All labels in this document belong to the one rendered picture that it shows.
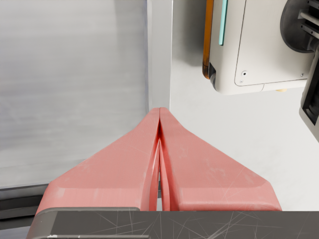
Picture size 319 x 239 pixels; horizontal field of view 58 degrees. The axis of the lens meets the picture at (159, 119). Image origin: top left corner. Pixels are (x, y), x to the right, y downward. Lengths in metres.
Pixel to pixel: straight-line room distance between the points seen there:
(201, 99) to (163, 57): 1.14
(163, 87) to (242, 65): 0.77
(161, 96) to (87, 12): 0.13
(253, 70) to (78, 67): 0.88
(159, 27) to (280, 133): 1.56
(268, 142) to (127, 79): 1.55
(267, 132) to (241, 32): 0.85
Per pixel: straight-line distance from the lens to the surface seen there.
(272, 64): 1.15
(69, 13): 0.31
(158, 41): 0.32
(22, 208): 0.46
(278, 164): 2.01
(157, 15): 0.31
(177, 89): 1.40
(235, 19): 1.02
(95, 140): 0.38
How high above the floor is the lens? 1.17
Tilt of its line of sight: 53 degrees down
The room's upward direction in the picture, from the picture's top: 165 degrees clockwise
